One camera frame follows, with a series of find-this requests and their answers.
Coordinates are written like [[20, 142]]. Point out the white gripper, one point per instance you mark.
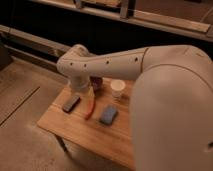
[[82, 86]]

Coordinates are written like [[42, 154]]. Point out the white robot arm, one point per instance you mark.
[[171, 104]]

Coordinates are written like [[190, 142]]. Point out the white ceramic cup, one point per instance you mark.
[[117, 88]]

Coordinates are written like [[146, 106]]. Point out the dark purple bowl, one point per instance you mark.
[[96, 83]]

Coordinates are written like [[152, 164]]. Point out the dark grey block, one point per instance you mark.
[[70, 103]]

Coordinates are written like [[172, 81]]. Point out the wooden table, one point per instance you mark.
[[111, 142]]

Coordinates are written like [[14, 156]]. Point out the blue sponge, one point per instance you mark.
[[108, 115]]

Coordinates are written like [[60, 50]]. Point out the wooden shelf rail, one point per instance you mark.
[[184, 27]]

